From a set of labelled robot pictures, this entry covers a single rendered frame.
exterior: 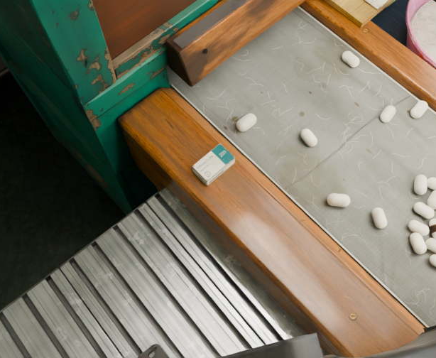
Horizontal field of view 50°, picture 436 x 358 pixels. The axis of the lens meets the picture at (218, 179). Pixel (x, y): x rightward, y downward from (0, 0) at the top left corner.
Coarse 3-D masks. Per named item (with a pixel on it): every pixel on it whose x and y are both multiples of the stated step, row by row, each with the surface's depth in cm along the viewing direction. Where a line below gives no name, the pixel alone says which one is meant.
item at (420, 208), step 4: (416, 204) 73; (420, 204) 73; (424, 204) 73; (416, 208) 73; (420, 208) 72; (424, 208) 72; (428, 208) 72; (416, 212) 73; (420, 212) 73; (424, 212) 72; (428, 212) 72; (432, 212) 72; (424, 216) 73; (428, 216) 72; (432, 216) 72
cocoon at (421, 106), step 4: (416, 104) 80; (420, 104) 79; (424, 104) 79; (416, 108) 79; (420, 108) 79; (424, 108) 79; (412, 112) 80; (416, 112) 79; (420, 112) 79; (412, 116) 80; (416, 116) 79; (420, 116) 80
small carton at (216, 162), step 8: (216, 152) 73; (224, 152) 73; (200, 160) 73; (208, 160) 73; (216, 160) 73; (224, 160) 73; (232, 160) 73; (192, 168) 73; (200, 168) 72; (208, 168) 72; (216, 168) 72; (224, 168) 73; (200, 176) 72; (208, 176) 72; (216, 176) 73; (208, 184) 73
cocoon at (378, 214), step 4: (376, 208) 72; (380, 208) 72; (372, 212) 73; (376, 212) 72; (380, 212) 72; (372, 216) 73; (376, 216) 72; (380, 216) 72; (384, 216) 72; (376, 220) 72; (380, 220) 72; (384, 220) 71; (376, 224) 72; (380, 224) 71; (384, 224) 71; (380, 228) 72
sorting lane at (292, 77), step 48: (288, 48) 87; (336, 48) 87; (192, 96) 82; (240, 96) 82; (288, 96) 82; (336, 96) 82; (384, 96) 82; (240, 144) 79; (288, 144) 79; (336, 144) 79; (384, 144) 79; (432, 144) 79; (288, 192) 75; (336, 192) 75; (384, 192) 75; (336, 240) 72; (384, 240) 72; (384, 288) 70; (432, 288) 69
